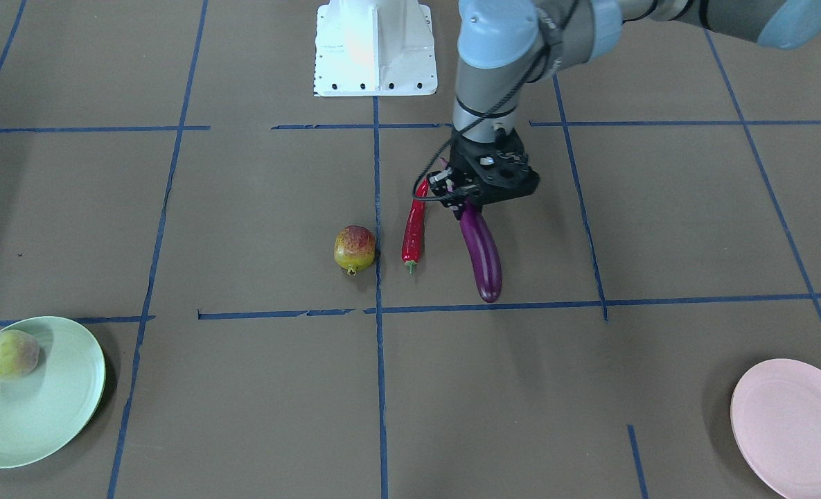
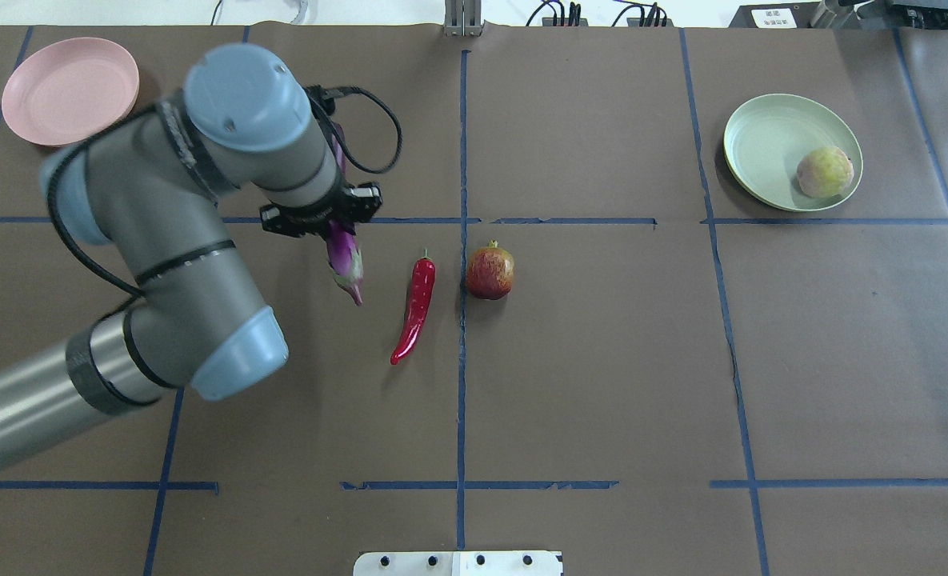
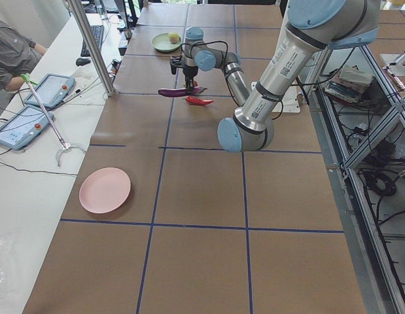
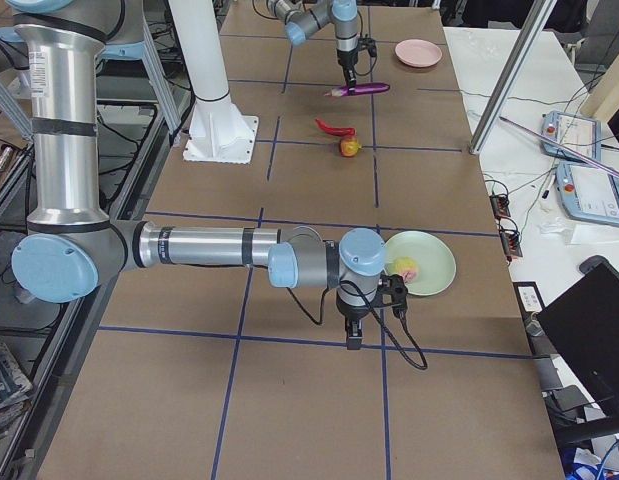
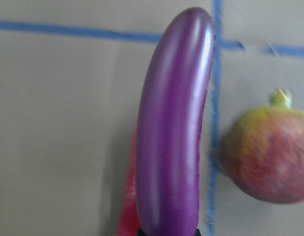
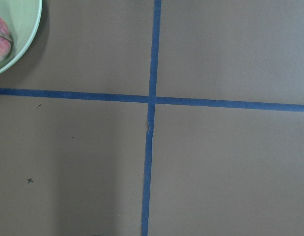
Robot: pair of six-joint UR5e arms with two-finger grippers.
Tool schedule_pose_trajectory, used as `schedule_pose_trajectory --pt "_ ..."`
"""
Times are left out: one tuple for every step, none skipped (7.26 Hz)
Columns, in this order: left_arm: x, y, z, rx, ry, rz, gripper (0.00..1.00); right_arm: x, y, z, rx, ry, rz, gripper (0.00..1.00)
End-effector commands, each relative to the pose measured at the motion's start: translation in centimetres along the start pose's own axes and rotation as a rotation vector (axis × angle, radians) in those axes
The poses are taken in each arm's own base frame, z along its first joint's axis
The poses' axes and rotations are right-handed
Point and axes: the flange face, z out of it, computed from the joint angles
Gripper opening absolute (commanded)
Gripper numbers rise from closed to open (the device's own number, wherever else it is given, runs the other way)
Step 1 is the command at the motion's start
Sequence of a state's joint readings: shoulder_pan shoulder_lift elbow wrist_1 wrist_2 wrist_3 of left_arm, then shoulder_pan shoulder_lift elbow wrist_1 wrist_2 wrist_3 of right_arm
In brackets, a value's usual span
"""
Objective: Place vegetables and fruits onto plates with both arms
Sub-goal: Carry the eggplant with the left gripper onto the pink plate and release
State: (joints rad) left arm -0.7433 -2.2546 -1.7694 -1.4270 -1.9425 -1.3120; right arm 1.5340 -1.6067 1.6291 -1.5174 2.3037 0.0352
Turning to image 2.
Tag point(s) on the green pink peach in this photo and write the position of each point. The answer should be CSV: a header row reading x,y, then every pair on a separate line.
x,y
825,172

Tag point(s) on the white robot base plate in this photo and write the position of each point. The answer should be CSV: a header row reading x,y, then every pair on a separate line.
x,y
460,562

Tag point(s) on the red yellow pomegranate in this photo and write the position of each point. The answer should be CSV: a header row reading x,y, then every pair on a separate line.
x,y
490,272

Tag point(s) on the aluminium frame post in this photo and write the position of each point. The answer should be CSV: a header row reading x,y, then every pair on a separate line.
x,y
463,18

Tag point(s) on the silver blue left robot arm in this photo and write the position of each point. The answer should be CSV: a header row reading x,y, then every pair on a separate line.
x,y
137,205

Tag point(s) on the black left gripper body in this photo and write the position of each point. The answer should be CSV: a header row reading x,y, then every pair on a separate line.
x,y
311,218

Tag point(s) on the purple eggplant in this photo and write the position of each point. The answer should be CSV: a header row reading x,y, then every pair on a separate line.
x,y
343,252

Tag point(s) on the light green plate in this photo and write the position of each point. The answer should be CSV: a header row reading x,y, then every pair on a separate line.
x,y
766,137

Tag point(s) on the white label card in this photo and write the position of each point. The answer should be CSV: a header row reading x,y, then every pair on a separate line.
x,y
776,17

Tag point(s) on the pink plate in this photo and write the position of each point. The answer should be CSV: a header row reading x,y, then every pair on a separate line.
x,y
70,90

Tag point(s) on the red chili pepper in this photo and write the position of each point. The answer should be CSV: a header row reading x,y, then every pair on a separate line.
x,y
421,289

